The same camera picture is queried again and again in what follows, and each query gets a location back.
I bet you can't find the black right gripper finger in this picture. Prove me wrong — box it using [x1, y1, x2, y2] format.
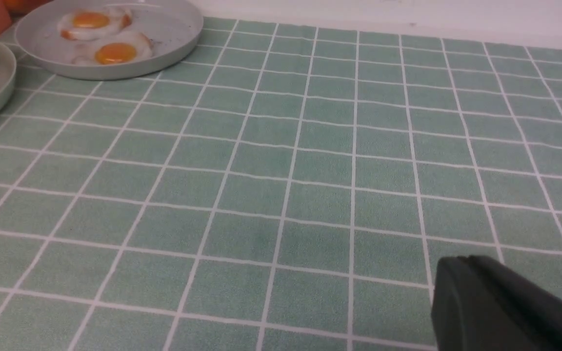
[431, 255, 562, 351]

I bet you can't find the green checkered tablecloth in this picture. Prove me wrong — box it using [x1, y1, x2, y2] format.
[0, 18, 562, 351]

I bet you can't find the grey egg plate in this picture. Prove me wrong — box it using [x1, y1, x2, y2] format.
[14, 0, 204, 80]

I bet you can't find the front fried egg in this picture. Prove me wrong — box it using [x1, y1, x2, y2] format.
[71, 31, 153, 66]

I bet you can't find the fried egg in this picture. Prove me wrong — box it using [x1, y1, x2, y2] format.
[71, 31, 153, 66]
[57, 6, 133, 41]

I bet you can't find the rear fried egg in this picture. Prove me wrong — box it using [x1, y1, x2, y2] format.
[57, 6, 133, 41]

